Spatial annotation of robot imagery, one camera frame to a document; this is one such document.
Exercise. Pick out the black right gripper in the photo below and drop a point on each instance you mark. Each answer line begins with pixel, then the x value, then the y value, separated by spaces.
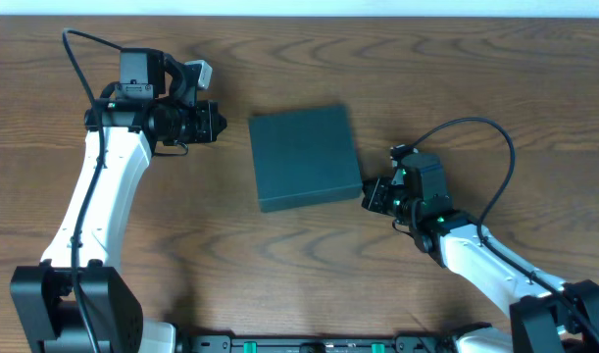
pixel 376 195

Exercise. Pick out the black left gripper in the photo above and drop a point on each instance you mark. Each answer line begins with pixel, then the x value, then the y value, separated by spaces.
pixel 209 122

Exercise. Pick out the dark green box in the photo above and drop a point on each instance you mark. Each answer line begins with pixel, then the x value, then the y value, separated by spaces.
pixel 304 157

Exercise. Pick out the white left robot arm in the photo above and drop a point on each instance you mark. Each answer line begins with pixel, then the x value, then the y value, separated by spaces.
pixel 75 299

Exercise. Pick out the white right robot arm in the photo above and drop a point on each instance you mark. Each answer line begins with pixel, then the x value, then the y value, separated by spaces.
pixel 547 313

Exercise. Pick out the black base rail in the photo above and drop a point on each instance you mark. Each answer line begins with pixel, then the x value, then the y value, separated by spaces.
pixel 405 343

